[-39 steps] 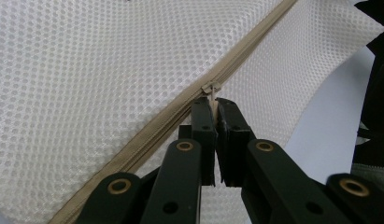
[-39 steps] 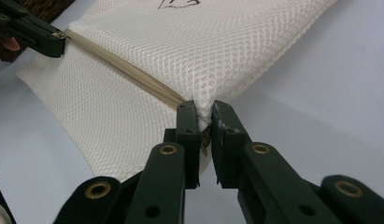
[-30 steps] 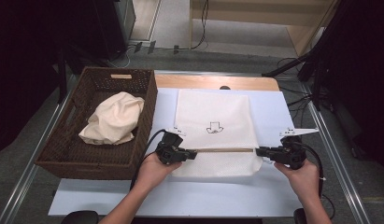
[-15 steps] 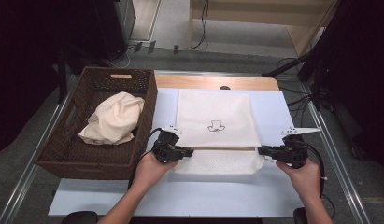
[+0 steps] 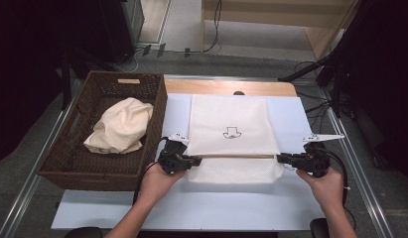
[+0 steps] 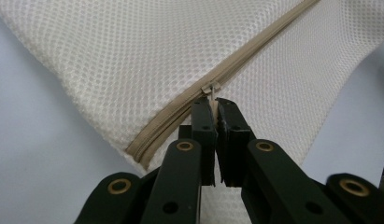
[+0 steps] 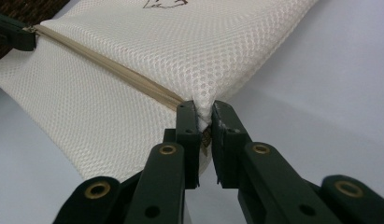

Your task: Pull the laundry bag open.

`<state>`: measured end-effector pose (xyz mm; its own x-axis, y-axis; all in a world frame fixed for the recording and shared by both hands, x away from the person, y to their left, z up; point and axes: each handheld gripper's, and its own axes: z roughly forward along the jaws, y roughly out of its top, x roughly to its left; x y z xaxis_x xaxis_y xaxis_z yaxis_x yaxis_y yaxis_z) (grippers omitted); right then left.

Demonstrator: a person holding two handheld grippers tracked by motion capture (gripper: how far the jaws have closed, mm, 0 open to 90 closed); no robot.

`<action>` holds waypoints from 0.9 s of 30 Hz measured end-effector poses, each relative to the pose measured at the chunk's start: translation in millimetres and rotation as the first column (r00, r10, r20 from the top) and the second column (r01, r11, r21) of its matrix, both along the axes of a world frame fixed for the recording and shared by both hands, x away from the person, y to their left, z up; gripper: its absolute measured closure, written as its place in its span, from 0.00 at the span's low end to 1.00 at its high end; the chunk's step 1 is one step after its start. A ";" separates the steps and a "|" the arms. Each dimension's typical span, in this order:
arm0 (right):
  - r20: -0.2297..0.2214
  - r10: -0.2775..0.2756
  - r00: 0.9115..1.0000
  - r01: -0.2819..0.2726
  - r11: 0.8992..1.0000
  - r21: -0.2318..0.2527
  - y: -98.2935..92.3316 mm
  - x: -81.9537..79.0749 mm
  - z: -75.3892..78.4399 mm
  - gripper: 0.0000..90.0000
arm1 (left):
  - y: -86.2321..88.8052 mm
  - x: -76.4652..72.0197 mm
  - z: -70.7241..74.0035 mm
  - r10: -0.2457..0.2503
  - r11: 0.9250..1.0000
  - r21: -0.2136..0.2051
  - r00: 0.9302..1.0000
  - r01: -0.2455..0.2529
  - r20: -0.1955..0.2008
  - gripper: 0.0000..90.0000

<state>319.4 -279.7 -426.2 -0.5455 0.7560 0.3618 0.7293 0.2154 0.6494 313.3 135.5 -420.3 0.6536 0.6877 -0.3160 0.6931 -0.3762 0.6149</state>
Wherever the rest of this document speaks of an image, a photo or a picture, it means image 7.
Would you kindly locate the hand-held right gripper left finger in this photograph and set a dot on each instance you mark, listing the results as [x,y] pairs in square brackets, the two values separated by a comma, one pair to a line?
[189,124]

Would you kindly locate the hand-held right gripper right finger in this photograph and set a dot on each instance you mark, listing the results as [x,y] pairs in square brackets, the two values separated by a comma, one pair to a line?
[225,137]

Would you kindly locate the white mesh laundry bag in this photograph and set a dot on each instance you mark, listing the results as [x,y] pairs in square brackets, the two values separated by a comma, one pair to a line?
[149,46]

